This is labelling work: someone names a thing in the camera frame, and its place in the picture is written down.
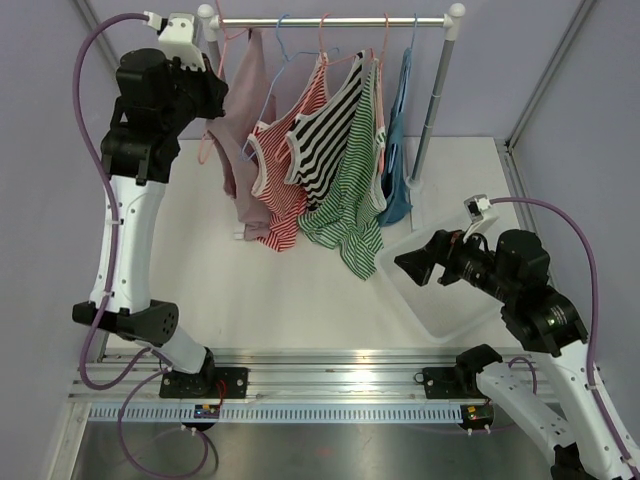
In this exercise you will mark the blue tank top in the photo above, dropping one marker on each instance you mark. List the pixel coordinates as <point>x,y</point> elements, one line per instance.
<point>393,178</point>

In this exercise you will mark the mauve pink tank top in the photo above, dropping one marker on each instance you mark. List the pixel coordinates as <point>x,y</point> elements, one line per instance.
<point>237,184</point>

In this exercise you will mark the white slotted cable duct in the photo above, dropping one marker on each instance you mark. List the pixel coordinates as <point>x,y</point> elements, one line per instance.
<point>279,413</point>

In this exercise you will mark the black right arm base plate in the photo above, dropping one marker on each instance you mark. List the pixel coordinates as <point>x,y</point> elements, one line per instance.
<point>448,383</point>

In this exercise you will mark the light blue wire hanger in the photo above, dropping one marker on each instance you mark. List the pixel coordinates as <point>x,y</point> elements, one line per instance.
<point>253,87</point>

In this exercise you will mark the white silver clothes rack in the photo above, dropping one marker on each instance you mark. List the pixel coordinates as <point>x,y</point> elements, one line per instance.
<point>450,22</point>

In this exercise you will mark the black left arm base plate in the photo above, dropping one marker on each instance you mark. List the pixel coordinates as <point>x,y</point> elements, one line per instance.
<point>229,382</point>

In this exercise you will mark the white plastic basket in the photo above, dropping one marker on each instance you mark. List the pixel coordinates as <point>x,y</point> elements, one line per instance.
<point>443,313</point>

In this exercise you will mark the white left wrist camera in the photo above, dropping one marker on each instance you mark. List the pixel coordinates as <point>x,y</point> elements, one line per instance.
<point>177,38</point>

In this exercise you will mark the blue wire hanger rightmost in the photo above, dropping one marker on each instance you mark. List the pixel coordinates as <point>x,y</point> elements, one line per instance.
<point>415,32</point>

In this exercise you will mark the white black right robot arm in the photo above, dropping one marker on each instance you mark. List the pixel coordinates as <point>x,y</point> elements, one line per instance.
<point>587,441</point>

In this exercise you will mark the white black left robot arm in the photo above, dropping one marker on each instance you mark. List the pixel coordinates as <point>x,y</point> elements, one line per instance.
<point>159,97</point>

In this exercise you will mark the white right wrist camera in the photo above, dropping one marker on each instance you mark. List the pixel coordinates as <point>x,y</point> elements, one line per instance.
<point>482,215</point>

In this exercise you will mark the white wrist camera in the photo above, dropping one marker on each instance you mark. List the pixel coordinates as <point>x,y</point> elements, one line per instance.
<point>177,38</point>
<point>482,215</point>

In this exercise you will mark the green white striped tank top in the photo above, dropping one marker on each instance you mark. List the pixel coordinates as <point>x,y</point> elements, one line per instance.
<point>347,220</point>

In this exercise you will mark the aluminium mounting rail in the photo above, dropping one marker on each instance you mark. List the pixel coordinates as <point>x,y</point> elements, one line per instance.
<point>339,377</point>

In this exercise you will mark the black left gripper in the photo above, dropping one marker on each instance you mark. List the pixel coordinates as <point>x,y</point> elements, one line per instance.
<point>213,87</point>

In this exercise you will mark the pink wire hanger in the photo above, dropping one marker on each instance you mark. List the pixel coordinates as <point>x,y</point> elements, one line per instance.
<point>386,35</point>
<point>220,30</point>
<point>322,35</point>

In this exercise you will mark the red white striped tank top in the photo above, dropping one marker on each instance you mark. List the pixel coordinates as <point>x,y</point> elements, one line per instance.
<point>285,202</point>

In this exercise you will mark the black white striped tank top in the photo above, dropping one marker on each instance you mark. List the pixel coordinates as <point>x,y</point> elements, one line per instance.
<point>318,136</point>

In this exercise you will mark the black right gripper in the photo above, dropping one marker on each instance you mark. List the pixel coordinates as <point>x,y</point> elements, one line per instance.
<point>445,248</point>

